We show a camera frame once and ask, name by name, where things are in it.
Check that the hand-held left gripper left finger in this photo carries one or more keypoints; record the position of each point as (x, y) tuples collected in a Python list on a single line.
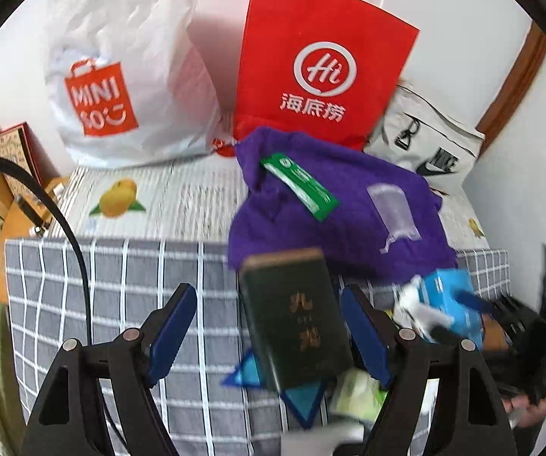
[(173, 333)]

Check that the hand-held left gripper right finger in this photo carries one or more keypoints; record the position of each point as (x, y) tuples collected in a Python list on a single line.
[(365, 338)]

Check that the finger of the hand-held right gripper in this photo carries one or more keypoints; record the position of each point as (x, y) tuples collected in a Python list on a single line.
[(474, 303), (444, 333)]

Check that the blue packet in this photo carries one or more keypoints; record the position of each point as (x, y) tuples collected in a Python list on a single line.
[(448, 292)]

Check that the green and white tissue pack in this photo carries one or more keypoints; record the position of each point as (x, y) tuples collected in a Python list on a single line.
[(356, 392)]

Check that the dark green box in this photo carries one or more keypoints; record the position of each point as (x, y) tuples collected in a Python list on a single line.
[(296, 313)]

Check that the person's right hand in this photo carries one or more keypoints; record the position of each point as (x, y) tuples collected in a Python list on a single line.
[(527, 408)]

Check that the blue star-shaped felt piece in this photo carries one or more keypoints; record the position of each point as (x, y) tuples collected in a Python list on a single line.
[(306, 401)]

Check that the purple towel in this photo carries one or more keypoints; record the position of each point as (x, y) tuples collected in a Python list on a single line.
[(372, 247)]

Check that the clear plastic pouch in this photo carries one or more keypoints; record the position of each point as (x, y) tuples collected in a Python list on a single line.
[(394, 213)]

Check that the fruit printed bedsheet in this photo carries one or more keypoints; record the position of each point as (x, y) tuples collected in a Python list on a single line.
[(168, 194)]

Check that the green flat packet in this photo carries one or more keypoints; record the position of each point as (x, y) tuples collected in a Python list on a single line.
[(301, 183)]

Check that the off-white backpack with black logo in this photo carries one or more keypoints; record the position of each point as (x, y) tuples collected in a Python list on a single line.
[(425, 137)]

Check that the orange-brown cardboard piece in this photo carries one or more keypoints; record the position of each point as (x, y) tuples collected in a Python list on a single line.
[(14, 232)]

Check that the brown printed box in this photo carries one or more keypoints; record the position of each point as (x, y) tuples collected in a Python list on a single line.
[(14, 147)]

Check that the red paper shopping bag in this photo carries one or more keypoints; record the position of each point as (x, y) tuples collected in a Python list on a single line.
[(320, 71)]

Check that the white plastic shopping bag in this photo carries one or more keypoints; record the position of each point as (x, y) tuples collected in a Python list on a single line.
[(125, 57)]

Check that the wooden door frame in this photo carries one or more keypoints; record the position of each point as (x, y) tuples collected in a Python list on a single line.
[(515, 80)]

